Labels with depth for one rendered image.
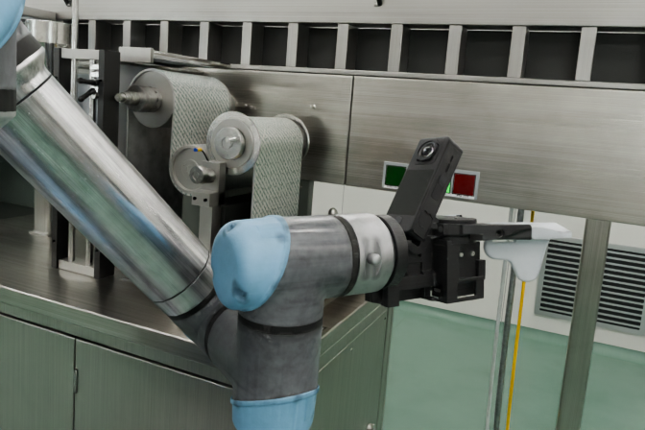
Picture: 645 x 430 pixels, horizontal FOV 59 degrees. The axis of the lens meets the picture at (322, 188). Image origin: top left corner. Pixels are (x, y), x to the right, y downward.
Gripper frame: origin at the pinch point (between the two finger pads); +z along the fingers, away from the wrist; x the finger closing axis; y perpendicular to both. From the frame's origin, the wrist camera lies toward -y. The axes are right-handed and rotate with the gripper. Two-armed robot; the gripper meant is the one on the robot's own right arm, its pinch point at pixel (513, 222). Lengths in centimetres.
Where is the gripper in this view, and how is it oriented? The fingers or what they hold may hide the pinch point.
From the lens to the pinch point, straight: 69.3
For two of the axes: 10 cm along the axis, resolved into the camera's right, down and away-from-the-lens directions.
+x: 5.4, 0.2, -8.4
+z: 8.4, -0.1, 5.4
